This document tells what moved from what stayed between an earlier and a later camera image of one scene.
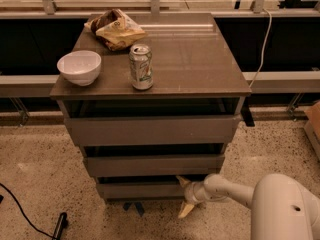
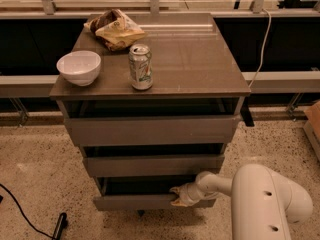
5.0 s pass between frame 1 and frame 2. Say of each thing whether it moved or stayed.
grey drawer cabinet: stayed
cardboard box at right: stayed
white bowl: stayed
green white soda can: stayed
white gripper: moved
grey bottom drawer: moved
